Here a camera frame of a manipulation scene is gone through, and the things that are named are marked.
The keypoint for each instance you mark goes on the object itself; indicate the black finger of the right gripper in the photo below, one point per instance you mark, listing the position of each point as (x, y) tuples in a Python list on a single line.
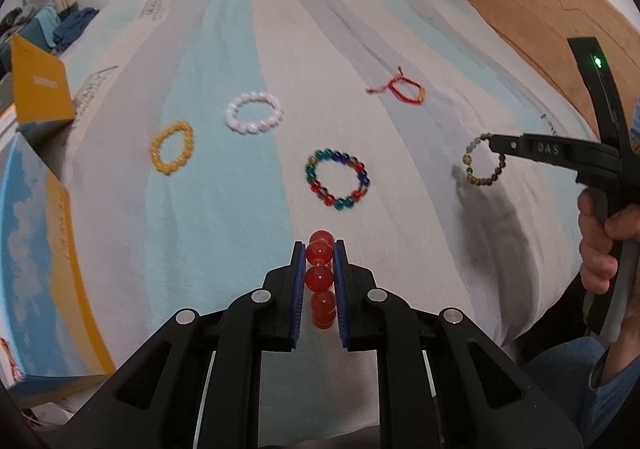
[(506, 145)]

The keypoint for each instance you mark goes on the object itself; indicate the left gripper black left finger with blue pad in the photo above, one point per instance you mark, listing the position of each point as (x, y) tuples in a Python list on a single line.
[(195, 382)]

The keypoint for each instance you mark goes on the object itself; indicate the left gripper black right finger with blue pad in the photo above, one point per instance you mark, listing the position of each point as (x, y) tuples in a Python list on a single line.
[(442, 382)]

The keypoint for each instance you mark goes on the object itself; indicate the red string bracelet gold charm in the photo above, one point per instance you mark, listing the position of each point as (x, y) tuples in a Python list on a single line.
[(402, 88)]

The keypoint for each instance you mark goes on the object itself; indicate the person's right hand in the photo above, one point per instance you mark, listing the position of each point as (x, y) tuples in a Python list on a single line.
[(599, 266)]

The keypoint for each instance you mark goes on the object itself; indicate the white cardboard box blue trim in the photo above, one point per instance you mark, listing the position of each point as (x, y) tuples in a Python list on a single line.
[(51, 345)]

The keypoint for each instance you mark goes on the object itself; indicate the striped blue grey bed sheet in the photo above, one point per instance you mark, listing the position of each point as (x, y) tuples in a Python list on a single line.
[(211, 135)]

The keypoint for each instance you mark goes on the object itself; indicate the dark blue crumpled clothes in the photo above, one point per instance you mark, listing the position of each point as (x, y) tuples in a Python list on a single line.
[(69, 30)]

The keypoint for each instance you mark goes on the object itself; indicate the teal hard-shell suitcase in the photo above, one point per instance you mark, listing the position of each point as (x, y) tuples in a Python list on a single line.
[(40, 29)]

